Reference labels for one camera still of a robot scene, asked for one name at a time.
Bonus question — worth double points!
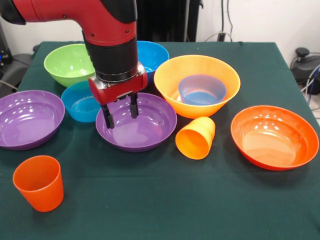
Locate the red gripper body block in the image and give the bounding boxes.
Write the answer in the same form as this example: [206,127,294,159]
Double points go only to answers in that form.
[88,66,149,106]

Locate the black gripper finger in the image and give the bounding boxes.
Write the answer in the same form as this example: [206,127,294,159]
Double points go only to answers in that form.
[129,92,139,119]
[100,104,116,130]

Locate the purple bowl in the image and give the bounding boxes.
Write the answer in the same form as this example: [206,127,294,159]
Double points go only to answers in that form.
[95,92,178,153]
[0,90,66,151]

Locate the large orange bowl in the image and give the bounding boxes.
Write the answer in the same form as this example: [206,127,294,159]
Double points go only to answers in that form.
[153,54,241,120]

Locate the small translucent blue bowl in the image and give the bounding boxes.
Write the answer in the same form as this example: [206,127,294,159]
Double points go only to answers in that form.
[61,80,105,123]
[178,74,228,106]

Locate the orange cup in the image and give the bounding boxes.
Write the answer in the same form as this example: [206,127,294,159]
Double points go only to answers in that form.
[175,116,216,160]

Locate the green bowl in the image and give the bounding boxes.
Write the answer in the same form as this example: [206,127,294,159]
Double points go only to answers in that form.
[43,43,97,88]

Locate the dark green tablecloth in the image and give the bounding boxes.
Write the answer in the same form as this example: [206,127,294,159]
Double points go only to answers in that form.
[0,41,320,240]

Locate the red cup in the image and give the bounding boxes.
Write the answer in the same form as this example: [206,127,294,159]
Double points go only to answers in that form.
[12,155,65,213]

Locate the black equipment box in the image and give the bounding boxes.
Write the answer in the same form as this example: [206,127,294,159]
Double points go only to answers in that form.
[0,22,13,67]

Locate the red shallow bowl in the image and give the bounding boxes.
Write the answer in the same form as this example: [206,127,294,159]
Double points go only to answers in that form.
[230,105,320,172]

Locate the tangled floor cables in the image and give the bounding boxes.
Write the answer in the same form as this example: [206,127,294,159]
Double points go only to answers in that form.
[299,63,320,106]

